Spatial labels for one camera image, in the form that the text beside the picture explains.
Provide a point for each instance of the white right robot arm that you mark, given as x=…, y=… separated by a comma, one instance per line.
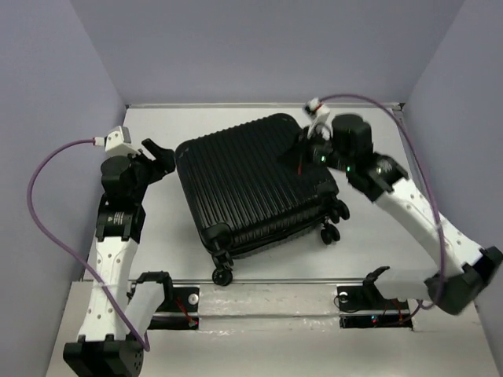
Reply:
x=463, y=268

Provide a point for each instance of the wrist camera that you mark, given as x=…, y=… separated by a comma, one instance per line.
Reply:
x=116, y=143
x=319, y=114

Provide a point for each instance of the black hard-shell suitcase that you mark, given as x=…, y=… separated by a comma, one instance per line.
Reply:
x=244, y=200

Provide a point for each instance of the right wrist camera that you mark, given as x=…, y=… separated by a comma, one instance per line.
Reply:
x=319, y=114

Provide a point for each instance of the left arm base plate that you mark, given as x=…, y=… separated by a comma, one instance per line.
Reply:
x=181, y=312

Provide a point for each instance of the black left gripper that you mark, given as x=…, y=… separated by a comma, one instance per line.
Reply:
x=164, y=159

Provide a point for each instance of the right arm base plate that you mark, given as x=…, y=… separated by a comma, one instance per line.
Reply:
x=357, y=310

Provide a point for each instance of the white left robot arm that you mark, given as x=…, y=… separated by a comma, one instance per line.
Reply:
x=113, y=340

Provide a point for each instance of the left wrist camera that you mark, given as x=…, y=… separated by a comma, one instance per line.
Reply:
x=116, y=143

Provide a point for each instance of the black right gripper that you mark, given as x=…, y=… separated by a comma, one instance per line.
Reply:
x=300, y=154

